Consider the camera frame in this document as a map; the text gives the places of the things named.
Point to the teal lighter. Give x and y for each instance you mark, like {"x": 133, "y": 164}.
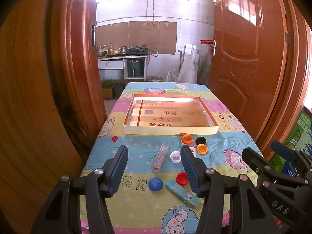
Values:
{"x": 180, "y": 192}

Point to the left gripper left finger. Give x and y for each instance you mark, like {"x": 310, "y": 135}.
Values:
{"x": 113, "y": 172}

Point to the cartoon sheep tablecloth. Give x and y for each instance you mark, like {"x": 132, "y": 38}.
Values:
{"x": 144, "y": 202}

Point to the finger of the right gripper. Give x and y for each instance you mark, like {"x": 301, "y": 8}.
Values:
{"x": 283, "y": 151}
{"x": 255, "y": 161}

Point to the blue bottle cap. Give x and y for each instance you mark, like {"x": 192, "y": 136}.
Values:
{"x": 155, "y": 184}

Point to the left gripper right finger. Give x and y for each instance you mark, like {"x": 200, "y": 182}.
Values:
{"x": 195, "y": 171}

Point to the white bottle cap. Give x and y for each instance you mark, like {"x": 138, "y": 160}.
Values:
{"x": 175, "y": 157}

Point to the green air fryer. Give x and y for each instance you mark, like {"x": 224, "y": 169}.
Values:
{"x": 135, "y": 68}

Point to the white plastic sack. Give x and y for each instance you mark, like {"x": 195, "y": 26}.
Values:
{"x": 189, "y": 67}

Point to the wooden door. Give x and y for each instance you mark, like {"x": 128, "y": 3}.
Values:
{"x": 249, "y": 63}

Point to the red bottle cap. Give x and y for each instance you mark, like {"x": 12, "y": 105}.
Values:
{"x": 181, "y": 179}

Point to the green cardboard box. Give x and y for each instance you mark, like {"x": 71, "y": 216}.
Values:
{"x": 299, "y": 139}

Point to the black bottle cap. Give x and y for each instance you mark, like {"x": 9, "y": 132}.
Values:
{"x": 200, "y": 140}

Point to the black gas stove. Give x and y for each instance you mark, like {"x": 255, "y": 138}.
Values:
{"x": 137, "y": 50}

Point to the light orange bottle cap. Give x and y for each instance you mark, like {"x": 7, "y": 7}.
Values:
{"x": 202, "y": 149}

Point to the white hello kitty lighter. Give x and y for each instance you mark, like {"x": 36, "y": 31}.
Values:
{"x": 193, "y": 150}

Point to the white kitchen counter cabinet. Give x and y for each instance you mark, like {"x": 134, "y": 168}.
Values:
{"x": 116, "y": 68}

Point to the orange-rimmed cardboard tray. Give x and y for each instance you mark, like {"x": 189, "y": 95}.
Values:
{"x": 169, "y": 115}

